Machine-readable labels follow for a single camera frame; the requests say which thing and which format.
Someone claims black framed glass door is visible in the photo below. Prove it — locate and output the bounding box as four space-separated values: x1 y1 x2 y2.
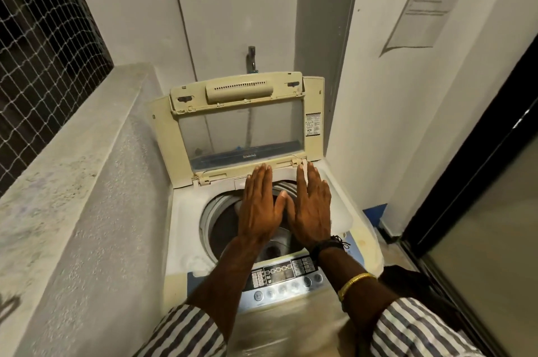
399 33 538 357

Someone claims metal wall tap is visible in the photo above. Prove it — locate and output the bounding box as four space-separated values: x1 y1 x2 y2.
246 45 259 75

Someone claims gold bangle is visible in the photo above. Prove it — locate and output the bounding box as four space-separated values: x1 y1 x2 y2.
337 272 378 302

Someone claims person's right forearm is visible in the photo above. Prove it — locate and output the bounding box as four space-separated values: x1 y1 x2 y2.
317 245 400 328

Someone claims glass-windowed washing machine lid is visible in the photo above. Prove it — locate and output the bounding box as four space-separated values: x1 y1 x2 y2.
149 71 327 190

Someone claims person's left forearm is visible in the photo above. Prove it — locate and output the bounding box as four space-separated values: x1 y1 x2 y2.
187 237 270 343

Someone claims printed paper notice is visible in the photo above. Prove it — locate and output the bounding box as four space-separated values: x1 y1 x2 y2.
380 0 493 57

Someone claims black thread wristband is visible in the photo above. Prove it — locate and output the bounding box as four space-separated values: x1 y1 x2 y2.
309 235 350 267

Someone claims cream blue washing machine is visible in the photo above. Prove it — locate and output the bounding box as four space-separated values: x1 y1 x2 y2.
149 71 386 357

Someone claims person's left hand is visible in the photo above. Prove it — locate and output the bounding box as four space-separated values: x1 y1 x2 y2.
237 163 289 246

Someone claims person's right hand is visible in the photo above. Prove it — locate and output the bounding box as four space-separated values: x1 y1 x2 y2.
280 161 333 251

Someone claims white window safety net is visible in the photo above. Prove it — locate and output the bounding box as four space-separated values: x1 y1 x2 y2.
0 0 114 198

